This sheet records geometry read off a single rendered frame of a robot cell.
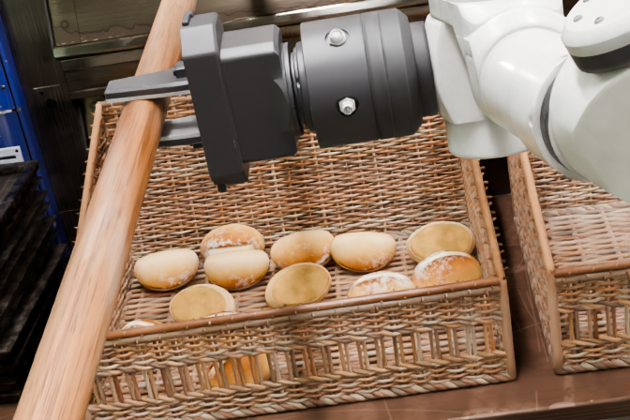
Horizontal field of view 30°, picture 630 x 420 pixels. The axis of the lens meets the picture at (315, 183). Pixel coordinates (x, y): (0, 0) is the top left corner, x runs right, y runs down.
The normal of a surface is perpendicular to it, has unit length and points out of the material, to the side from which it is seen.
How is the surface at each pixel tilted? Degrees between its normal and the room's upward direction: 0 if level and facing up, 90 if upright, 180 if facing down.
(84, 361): 56
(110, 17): 70
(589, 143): 104
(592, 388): 0
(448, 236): 51
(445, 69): 79
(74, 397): 64
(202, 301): 45
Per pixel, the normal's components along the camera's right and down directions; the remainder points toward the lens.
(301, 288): 0.25, -0.30
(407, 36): 0.60, -0.44
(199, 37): -0.11, -0.30
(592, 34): -0.83, -0.11
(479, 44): -0.45, -0.22
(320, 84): -0.05, 0.11
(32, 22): 0.00, 0.46
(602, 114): -0.47, 0.58
